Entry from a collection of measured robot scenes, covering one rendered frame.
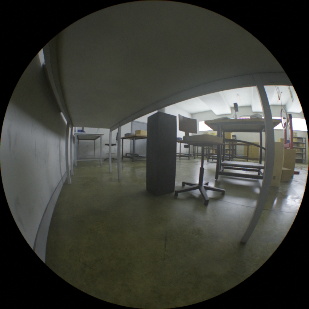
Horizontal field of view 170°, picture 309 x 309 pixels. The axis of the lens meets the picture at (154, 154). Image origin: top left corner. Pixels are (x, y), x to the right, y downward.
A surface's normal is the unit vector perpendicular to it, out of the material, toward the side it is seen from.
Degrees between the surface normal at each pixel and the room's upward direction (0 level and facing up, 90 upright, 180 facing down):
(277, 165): 90
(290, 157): 90
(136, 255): 0
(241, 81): 90
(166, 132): 90
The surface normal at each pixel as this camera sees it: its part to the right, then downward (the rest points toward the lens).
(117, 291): 0.02, -1.00
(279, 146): -0.72, 0.02
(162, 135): 0.51, 0.05
